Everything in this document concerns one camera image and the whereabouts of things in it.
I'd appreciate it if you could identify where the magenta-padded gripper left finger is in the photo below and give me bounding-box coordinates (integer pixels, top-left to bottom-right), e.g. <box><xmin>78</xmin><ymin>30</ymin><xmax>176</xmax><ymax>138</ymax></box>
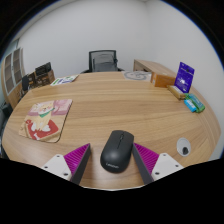
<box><xmin>40</xmin><ymin>143</ymin><xmax>92</xmax><ymax>186</ymax></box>

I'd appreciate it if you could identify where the grey mesh office chair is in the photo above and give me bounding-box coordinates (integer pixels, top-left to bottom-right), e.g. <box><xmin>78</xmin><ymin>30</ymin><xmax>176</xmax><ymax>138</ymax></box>
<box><xmin>80</xmin><ymin>49</ymin><xmax>124</xmax><ymax>74</ymax></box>

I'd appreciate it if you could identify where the white printed leaflet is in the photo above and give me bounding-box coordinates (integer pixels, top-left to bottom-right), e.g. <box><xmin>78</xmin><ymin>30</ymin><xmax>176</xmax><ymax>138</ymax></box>
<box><xmin>50</xmin><ymin>74</ymin><xmax>80</xmax><ymax>87</ymax></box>

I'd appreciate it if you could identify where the flat yellow box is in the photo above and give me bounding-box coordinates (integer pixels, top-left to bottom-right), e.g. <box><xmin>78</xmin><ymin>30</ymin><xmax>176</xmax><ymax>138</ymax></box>
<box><xmin>167</xmin><ymin>85</ymin><xmax>186</xmax><ymax>101</ymax></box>

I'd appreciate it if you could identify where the orange-brown box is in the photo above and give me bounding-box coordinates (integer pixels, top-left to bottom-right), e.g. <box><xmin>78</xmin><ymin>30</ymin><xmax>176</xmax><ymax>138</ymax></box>
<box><xmin>150</xmin><ymin>73</ymin><xmax>177</xmax><ymax>89</ymax></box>

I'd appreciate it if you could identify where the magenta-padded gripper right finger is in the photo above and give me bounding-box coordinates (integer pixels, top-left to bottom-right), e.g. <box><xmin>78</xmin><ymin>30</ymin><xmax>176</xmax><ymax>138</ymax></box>
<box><xmin>131</xmin><ymin>143</ymin><xmax>184</xmax><ymax>185</ymax></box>

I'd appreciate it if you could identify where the wooden side desk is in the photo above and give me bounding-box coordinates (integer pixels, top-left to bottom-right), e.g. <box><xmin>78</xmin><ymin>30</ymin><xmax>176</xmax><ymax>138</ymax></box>
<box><xmin>133</xmin><ymin>59</ymin><xmax>178</xmax><ymax>81</ymax></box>

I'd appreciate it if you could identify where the large brown cardboard box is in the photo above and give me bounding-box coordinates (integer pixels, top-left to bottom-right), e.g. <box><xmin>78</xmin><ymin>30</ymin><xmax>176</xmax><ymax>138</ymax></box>
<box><xmin>33</xmin><ymin>70</ymin><xmax>56</xmax><ymax>88</ymax></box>

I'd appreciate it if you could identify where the wooden shelf cabinet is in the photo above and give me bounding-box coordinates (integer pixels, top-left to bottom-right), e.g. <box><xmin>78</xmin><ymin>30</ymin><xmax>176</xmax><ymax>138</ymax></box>
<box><xmin>0</xmin><ymin>47</ymin><xmax>28</xmax><ymax>109</ymax></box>

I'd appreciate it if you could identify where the cartoon print mouse pad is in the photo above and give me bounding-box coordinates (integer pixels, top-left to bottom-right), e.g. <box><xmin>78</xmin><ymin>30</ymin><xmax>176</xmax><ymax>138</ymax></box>
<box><xmin>18</xmin><ymin>98</ymin><xmax>74</xmax><ymax>144</ymax></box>

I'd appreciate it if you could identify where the grey desk cable grommet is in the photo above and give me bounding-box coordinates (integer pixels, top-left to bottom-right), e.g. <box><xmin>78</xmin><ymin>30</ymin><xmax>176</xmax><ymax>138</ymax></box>
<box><xmin>176</xmin><ymin>137</ymin><xmax>192</xmax><ymax>157</ymax></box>

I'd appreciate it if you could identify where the black computer mouse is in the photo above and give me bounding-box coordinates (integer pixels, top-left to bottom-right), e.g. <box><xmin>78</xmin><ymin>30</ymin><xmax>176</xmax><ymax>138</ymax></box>
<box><xmin>100</xmin><ymin>129</ymin><xmax>135</xmax><ymax>174</ymax></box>

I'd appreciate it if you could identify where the black open box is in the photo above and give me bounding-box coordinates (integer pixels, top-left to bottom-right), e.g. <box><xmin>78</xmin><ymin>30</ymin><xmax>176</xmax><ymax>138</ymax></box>
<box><xmin>34</xmin><ymin>61</ymin><xmax>53</xmax><ymax>77</ymax></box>

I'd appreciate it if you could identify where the black armchair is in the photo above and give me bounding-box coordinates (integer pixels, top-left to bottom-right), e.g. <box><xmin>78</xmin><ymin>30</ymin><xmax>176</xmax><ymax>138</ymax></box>
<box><xmin>0</xmin><ymin>101</ymin><xmax>14</xmax><ymax>159</ymax></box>

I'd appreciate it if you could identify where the small blue box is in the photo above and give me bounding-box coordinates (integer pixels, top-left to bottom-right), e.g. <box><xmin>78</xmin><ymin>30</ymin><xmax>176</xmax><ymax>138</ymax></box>
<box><xmin>183</xmin><ymin>98</ymin><xmax>198</xmax><ymax>113</ymax></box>

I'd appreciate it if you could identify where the purple upright card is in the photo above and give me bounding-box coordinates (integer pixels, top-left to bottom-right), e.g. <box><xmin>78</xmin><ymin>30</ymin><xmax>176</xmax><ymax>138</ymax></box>
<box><xmin>173</xmin><ymin>61</ymin><xmax>195</xmax><ymax>94</ymax></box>

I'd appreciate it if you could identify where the green flat box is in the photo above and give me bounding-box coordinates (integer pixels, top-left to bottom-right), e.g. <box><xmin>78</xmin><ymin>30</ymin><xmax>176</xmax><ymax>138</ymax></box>
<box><xmin>187</xmin><ymin>93</ymin><xmax>206</xmax><ymax>114</ymax></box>

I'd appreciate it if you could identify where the small brown cardboard box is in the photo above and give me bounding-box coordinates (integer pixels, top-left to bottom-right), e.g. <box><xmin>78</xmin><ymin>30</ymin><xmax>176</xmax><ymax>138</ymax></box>
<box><xmin>27</xmin><ymin>72</ymin><xmax>37</xmax><ymax>90</ymax></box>

